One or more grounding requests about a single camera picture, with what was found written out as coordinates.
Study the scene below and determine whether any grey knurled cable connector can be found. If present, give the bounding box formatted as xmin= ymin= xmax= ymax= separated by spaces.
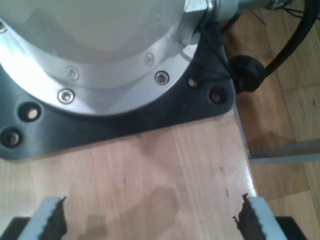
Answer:
xmin=206 ymin=0 xmax=241 ymax=23

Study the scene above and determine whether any aluminium bench frame bar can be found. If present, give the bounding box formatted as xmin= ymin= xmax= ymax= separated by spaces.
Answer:
xmin=234 ymin=104 xmax=320 ymax=165

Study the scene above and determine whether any thick black base cable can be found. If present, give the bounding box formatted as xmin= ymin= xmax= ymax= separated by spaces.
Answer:
xmin=228 ymin=0 xmax=319 ymax=94

